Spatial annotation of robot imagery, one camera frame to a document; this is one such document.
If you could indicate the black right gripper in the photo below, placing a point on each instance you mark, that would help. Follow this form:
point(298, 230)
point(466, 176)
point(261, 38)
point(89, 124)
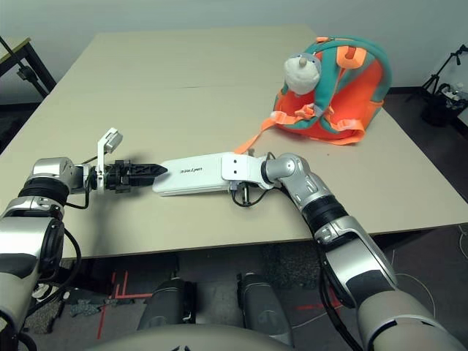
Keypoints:
point(245, 192)

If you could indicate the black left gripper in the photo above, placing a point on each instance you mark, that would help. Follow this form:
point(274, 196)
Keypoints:
point(118, 175)

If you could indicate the black pole with clamp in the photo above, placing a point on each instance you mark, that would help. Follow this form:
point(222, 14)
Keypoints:
point(25, 73)

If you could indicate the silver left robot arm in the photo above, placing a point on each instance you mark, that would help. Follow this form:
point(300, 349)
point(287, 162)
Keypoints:
point(33, 237)

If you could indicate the white pencil case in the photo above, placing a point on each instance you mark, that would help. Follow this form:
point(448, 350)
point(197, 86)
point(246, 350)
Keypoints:
point(186, 175)

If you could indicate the grey robot leg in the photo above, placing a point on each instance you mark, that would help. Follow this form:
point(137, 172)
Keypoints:
point(263, 307)
point(164, 307)

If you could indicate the grey right robot leg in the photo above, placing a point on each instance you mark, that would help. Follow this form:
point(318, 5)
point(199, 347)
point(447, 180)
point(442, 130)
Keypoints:
point(263, 307)

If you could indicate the grey foam mat piece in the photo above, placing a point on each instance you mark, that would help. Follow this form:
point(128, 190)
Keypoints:
point(87, 307)

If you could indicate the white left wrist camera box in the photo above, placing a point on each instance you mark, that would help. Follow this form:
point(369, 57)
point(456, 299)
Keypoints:
point(109, 140)

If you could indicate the grey white plush toy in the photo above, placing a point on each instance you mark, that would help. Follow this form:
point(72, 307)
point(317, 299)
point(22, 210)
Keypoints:
point(301, 75)

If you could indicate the white striped shoes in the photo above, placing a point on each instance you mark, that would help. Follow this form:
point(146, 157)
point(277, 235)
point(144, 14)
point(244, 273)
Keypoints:
point(45, 292)

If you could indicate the beige side table black frame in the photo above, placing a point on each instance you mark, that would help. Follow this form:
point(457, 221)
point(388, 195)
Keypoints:
point(36, 69)

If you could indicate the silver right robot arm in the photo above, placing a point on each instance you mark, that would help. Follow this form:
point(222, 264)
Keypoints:
point(347, 237)

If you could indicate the black bin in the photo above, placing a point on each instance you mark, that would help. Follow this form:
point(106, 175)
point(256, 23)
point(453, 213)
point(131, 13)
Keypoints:
point(437, 109)

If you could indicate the orange and teal backpack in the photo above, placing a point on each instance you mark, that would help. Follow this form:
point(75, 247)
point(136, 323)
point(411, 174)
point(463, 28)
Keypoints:
point(365, 87)

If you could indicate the beige robot torso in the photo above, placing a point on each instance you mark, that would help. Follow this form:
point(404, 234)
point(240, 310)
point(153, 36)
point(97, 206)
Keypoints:
point(190, 340)

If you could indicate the black tripod stand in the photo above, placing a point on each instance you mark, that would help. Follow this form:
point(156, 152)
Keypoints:
point(438, 71)

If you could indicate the grey left robot leg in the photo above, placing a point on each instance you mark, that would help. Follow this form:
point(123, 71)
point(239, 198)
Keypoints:
point(164, 307)

